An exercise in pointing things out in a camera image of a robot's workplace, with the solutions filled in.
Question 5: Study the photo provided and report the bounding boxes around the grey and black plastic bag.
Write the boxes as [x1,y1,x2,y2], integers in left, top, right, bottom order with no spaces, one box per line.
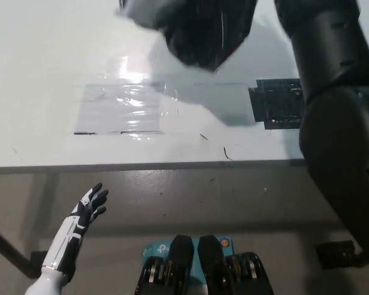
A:
[115,0,258,75]

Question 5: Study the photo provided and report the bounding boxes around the clear tape patch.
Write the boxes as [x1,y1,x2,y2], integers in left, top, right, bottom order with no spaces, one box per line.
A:
[73,82,256,136]

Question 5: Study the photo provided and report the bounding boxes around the white and black left hand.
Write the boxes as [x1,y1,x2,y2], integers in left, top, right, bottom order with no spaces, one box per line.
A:
[41,182,109,282]

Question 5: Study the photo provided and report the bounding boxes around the teal router box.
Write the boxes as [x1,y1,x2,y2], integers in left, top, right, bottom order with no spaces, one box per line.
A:
[141,235,234,282]

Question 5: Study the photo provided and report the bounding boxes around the black table foot plate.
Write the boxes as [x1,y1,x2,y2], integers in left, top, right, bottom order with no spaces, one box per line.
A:
[30,250,49,273]
[314,241,359,270]

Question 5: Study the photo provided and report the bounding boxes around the black tape marker patch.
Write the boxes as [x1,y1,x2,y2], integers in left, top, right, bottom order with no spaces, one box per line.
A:
[248,78,306,130]

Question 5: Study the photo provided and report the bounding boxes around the black table leg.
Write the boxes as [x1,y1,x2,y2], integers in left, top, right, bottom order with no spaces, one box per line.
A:
[0,219,39,279]

